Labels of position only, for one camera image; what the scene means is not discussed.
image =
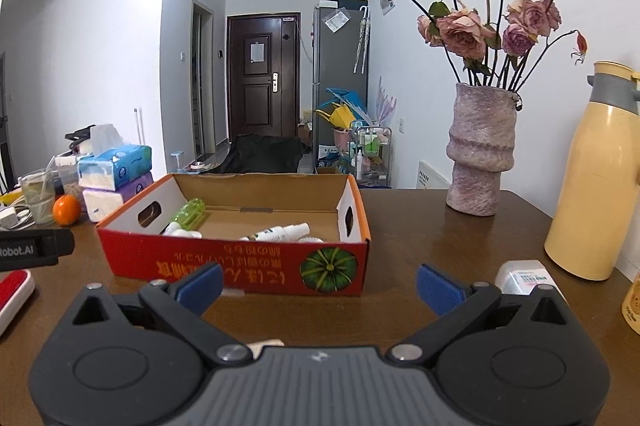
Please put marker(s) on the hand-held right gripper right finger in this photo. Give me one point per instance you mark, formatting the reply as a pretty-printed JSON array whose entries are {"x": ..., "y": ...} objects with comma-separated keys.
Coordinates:
[{"x": 435, "y": 288}]

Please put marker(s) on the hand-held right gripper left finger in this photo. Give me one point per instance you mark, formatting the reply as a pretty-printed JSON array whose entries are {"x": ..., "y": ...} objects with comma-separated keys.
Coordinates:
[{"x": 202, "y": 286}]

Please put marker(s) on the orange-edged cardboard box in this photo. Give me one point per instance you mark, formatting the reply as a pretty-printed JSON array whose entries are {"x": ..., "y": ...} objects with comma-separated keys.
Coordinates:
[{"x": 240, "y": 271}]

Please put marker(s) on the red and white lint brush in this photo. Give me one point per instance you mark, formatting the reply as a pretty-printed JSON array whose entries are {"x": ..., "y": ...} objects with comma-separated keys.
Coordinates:
[{"x": 15, "y": 301}]

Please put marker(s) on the white plastic bottle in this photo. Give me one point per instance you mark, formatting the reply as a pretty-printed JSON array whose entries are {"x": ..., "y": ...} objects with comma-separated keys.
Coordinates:
[{"x": 182, "y": 232}]

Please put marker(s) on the green ribbed plastic item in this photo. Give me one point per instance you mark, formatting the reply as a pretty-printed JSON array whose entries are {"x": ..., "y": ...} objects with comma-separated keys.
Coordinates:
[{"x": 190, "y": 213}]

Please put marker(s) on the white medicine box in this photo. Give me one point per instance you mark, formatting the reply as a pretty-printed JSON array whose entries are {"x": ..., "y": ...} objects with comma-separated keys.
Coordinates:
[{"x": 522, "y": 276}]

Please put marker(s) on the small beige item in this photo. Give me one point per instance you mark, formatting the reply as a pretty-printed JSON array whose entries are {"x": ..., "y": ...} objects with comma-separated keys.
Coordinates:
[{"x": 267, "y": 346}]

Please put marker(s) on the white spray bottle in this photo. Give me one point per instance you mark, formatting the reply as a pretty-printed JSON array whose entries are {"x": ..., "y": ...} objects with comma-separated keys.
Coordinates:
[{"x": 275, "y": 233}]

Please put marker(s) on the ridged white bottle cap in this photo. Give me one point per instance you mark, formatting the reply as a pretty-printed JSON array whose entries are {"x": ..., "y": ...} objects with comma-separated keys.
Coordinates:
[{"x": 312, "y": 240}]

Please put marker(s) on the glass cup with straw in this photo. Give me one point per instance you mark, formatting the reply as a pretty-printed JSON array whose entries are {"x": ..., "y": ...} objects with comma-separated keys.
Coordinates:
[{"x": 37, "y": 201}]

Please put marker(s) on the orange fruit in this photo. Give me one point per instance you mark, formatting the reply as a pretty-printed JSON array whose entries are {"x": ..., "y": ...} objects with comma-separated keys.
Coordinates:
[{"x": 66, "y": 210}]

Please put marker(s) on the clear food jar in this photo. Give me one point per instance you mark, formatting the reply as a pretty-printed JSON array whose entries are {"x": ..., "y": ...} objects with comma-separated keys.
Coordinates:
[{"x": 69, "y": 178}]

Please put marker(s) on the purple tissue pack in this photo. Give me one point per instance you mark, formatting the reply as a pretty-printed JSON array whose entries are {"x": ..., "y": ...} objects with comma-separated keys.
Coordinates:
[{"x": 120, "y": 198}]

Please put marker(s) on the white flat panel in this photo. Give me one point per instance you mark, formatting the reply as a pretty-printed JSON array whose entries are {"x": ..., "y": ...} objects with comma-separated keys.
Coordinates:
[{"x": 432, "y": 176}]

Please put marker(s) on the blue tissue pack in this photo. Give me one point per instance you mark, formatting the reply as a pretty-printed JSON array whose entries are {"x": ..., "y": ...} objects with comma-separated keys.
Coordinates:
[{"x": 117, "y": 163}]

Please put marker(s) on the blue pet feeder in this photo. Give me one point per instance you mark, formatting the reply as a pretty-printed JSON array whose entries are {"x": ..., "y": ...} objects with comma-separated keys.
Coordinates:
[{"x": 176, "y": 158}]

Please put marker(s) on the black folding chair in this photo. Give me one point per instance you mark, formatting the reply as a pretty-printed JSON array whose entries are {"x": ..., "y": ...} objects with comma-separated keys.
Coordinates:
[{"x": 265, "y": 156}]

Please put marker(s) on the pink stone vase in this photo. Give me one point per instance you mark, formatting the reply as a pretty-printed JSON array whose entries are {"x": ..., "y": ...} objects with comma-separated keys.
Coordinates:
[{"x": 480, "y": 146}]

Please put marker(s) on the metal rolling cart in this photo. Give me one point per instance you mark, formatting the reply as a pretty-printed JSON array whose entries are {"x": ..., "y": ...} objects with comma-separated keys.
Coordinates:
[{"x": 370, "y": 151}]

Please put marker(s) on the white mop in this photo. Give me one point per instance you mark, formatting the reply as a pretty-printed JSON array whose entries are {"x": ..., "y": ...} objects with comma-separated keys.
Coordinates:
[{"x": 138, "y": 126}]

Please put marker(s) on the blue and white box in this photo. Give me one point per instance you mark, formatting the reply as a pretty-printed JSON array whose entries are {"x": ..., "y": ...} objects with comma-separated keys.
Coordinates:
[{"x": 327, "y": 156}]

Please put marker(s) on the pink bucket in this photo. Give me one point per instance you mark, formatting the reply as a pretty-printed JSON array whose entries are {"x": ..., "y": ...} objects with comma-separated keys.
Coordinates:
[{"x": 341, "y": 138}]

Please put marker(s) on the dark brown door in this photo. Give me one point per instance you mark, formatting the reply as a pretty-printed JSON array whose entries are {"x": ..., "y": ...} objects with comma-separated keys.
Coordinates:
[{"x": 262, "y": 106}]

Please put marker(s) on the cream yellow thermos jug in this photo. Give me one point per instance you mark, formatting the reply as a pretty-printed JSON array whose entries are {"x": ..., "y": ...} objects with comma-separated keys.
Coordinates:
[{"x": 595, "y": 186}]

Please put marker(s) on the purple feather decoration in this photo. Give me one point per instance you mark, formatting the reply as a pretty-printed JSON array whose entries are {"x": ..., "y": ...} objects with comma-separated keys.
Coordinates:
[{"x": 384, "y": 103}]

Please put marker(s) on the yellow plastic item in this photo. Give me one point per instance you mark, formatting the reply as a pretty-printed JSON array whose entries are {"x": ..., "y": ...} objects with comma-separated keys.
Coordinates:
[{"x": 335, "y": 116}]

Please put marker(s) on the blue plastic item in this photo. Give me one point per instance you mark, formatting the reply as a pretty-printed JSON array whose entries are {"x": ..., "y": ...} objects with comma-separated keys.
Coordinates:
[{"x": 350, "y": 101}]

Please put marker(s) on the white paper notice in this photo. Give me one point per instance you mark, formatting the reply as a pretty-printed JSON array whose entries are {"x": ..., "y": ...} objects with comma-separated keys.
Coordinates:
[{"x": 256, "y": 51}]

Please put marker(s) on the grey refrigerator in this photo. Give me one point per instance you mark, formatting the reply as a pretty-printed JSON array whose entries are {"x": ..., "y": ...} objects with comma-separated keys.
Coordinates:
[{"x": 335, "y": 66}]

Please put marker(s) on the white folded umbrella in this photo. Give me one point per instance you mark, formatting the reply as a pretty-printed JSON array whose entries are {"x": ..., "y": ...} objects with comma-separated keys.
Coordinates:
[
  {"x": 367, "y": 38},
  {"x": 359, "y": 41}
]

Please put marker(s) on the clear plastic bag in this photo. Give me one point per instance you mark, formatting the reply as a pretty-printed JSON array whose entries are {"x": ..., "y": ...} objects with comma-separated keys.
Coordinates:
[{"x": 336, "y": 21}]

